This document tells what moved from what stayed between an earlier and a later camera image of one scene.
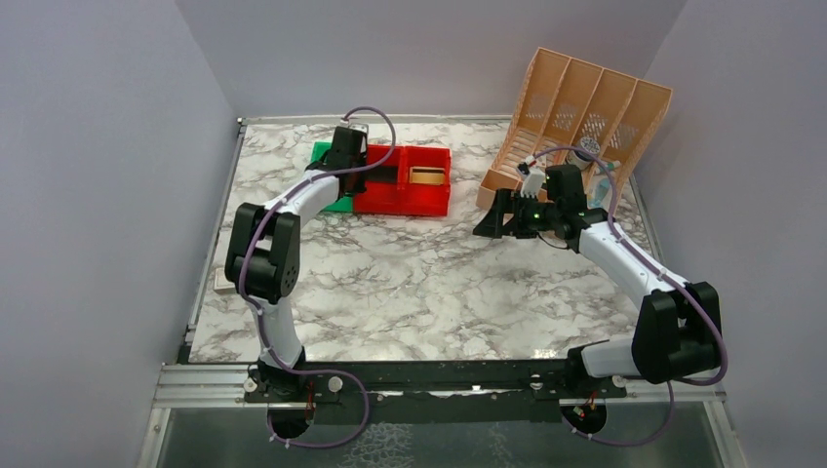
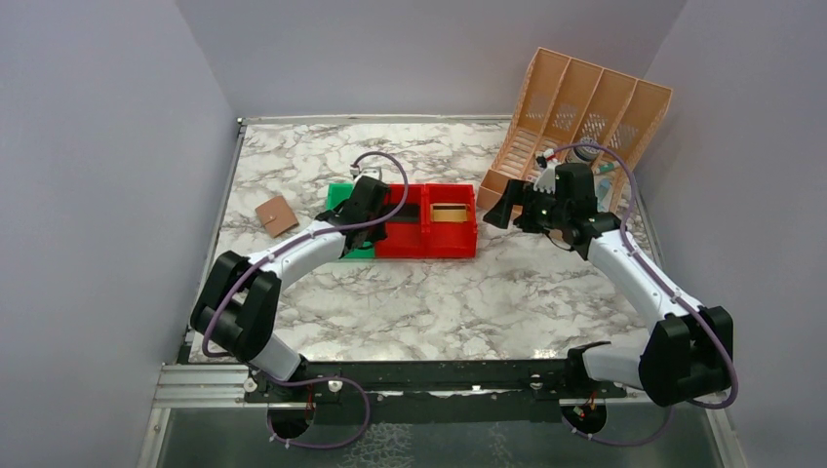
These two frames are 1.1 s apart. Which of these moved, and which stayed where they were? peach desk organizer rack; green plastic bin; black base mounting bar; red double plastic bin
Moved: green plastic bin; red double plastic bin
Stayed: black base mounting bar; peach desk organizer rack
